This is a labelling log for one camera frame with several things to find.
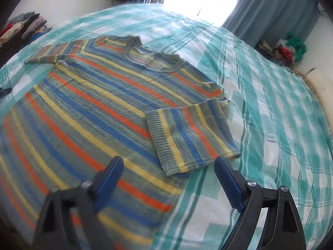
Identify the white cushion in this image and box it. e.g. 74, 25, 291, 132
297, 67, 333, 115

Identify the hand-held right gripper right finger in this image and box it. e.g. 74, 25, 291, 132
213, 158, 307, 250

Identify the teal checked blanket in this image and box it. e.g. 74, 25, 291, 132
0, 4, 331, 250

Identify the heap of red green clothes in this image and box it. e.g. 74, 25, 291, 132
257, 31, 307, 70

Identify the striped knit sweater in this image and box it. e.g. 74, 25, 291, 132
0, 36, 241, 250

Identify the blue-grey curtain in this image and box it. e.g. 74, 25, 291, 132
221, 0, 320, 50

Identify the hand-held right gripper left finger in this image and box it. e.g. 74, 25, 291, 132
31, 156, 125, 250

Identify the woven straw mat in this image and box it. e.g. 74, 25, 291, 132
291, 68, 327, 118

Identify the pile of folded clothes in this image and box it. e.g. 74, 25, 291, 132
0, 12, 52, 48

